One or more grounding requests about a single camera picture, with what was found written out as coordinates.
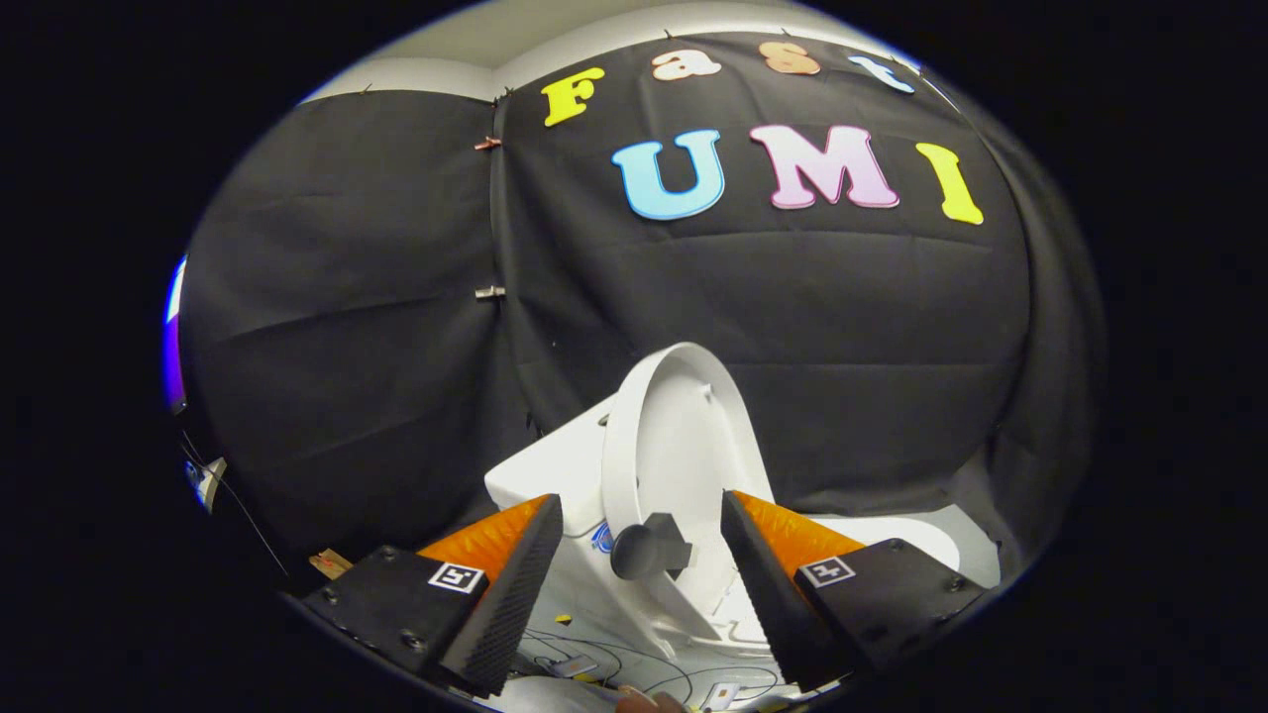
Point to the black backdrop cloth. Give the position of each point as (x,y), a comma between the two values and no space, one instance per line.
(792,317)

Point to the white toilet lid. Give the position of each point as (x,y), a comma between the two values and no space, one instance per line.
(679,446)

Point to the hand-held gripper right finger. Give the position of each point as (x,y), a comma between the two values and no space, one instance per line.
(778,604)

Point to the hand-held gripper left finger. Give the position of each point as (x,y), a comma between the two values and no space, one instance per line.
(500,604)

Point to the white toilet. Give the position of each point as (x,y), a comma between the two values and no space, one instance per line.
(545,470)

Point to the black round lid knob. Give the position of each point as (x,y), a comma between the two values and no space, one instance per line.
(639,550)

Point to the small cardboard piece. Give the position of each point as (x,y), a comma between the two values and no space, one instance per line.
(329,562)

